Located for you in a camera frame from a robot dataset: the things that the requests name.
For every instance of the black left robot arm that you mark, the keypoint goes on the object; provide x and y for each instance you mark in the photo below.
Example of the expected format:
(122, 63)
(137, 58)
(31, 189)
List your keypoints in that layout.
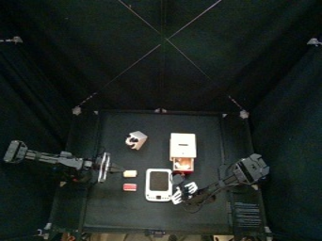
(46, 157)

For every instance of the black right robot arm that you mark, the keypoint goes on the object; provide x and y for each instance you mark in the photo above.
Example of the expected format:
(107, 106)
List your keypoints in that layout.
(241, 175)

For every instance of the beige toy sushi piece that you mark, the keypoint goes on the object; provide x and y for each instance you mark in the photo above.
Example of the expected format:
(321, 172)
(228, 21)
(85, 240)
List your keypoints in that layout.
(130, 173)

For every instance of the red-fronted wooden drawer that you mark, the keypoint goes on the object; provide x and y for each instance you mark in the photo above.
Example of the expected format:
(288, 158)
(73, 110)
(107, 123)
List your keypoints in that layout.
(183, 164)

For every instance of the red toy sushi piece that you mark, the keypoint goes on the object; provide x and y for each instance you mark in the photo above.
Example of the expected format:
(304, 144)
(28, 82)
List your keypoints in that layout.
(130, 187)

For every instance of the white toy tablet black screen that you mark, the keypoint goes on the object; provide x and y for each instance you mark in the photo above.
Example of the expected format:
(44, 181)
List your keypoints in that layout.
(159, 184)

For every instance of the grey metal frame bracket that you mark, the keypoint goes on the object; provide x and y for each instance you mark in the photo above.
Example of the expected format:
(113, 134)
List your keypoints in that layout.
(77, 110)
(314, 41)
(159, 110)
(14, 40)
(244, 114)

